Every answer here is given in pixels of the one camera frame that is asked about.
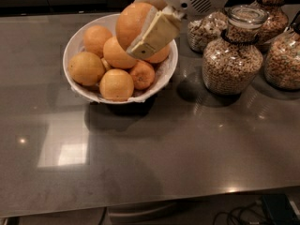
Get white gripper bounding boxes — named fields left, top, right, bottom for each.
left=126, top=0, right=227, bottom=59

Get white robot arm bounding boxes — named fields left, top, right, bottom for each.
left=126, top=0, right=228, bottom=59

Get white bowl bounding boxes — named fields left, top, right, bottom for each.
left=63, top=13, right=178, bottom=105

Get left yellowish orange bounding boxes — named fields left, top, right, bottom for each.
left=67, top=52, right=105, bottom=86

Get back left glass jar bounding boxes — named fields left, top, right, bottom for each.
left=187, top=9, right=227, bottom=53

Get small orange beneath pile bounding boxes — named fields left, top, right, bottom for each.
left=129, top=61, right=156, bottom=90

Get front glass cereal jar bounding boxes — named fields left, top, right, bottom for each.
left=202, top=5, right=268, bottom=96

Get back right glass jar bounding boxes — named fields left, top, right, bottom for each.
left=252, top=0, right=289, bottom=53

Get far right glass jar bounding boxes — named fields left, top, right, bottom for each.
left=263, top=23, right=300, bottom=91

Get dark box under table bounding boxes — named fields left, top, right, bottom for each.
left=261, top=194, right=300, bottom=225

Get black cables on floor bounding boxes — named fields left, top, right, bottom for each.
left=213, top=202, right=266, bottom=225

